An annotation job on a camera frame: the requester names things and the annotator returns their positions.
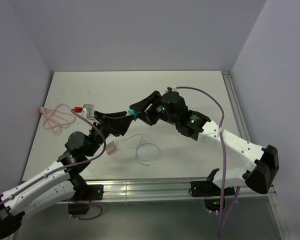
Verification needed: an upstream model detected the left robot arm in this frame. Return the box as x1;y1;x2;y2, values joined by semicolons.
0;109;134;240

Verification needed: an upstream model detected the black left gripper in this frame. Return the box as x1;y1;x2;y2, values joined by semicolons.
86;110;135;157

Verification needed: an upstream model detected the pink power strip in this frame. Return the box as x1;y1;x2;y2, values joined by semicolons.
105;146;117;155

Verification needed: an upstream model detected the blue charger plug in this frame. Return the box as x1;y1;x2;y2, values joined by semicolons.
128;108;139;120

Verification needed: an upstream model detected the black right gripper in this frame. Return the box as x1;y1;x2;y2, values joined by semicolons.
129;90;179;126

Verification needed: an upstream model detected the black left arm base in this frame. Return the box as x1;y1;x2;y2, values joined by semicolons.
67;184;104;216

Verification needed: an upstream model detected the aluminium table rail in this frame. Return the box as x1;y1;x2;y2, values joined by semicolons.
4;71;291;240

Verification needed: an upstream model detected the thin light blue cable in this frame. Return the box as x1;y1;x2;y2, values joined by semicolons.
119;133;162;167

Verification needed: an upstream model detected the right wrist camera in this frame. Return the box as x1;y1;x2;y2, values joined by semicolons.
165;86;178;93

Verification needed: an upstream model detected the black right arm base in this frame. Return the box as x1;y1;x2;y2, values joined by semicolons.
188;180;221;197

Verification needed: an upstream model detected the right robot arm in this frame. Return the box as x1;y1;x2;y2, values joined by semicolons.
129;91;279;195

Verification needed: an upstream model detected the pink power strip cord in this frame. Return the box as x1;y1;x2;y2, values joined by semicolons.
38;102;78;136

